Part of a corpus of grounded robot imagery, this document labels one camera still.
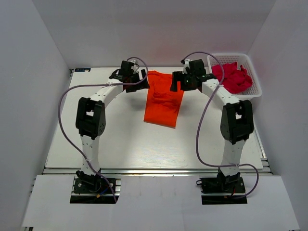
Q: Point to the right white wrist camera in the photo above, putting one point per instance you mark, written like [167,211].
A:
[186,66]

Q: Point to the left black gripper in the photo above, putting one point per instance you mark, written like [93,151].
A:
[143,85]

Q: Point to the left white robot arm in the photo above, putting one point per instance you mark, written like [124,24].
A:
[91,116]

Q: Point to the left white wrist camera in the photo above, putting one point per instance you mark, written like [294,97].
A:
[135,65]

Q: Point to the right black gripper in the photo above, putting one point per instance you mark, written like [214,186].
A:
[178,76]

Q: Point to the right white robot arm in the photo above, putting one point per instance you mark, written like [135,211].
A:
[236,115]

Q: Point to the orange t shirt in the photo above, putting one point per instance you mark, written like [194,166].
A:
[162,106]

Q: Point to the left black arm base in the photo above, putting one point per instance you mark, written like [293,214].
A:
[86,184]

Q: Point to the magenta t shirt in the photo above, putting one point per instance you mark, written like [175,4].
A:
[236,80]

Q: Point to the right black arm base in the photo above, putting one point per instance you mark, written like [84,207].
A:
[222,184]

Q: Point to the blue label sticker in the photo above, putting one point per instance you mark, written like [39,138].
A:
[82,69]

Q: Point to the white plastic basket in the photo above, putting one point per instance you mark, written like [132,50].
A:
[215,65]

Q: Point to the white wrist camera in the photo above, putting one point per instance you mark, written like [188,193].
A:
[135,65]
[186,66]

